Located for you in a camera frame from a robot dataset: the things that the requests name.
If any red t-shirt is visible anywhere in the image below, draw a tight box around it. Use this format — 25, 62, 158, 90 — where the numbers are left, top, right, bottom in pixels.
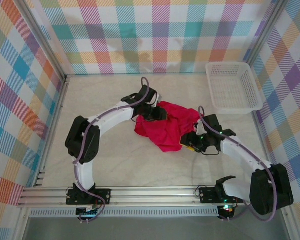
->
134, 100, 201, 153

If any white plastic basket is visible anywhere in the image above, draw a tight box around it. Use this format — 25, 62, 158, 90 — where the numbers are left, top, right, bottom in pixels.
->
205, 61, 264, 116

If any aluminium mounting beam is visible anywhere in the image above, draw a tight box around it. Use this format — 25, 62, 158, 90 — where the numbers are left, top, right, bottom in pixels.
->
16, 184, 294, 208

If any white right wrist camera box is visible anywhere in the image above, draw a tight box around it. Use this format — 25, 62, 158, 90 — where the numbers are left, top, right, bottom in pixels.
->
195, 121, 207, 135

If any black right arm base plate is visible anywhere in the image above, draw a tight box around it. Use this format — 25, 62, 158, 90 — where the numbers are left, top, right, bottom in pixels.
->
198, 186, 246, 205

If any aluminium rail under checked wall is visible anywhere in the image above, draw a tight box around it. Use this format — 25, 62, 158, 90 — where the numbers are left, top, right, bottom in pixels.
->
64, 71, 208, 78

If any slotted grey cable duct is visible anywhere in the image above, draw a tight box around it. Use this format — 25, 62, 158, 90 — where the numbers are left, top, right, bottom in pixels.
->
29, 208, 221, 218

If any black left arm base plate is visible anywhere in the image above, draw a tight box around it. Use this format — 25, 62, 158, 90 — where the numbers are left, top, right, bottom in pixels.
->
65, 188, 113, 206

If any aluminium frame post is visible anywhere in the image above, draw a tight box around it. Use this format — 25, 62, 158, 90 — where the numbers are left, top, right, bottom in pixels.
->
242, 0, 291, 68
14, 0, 71, 81

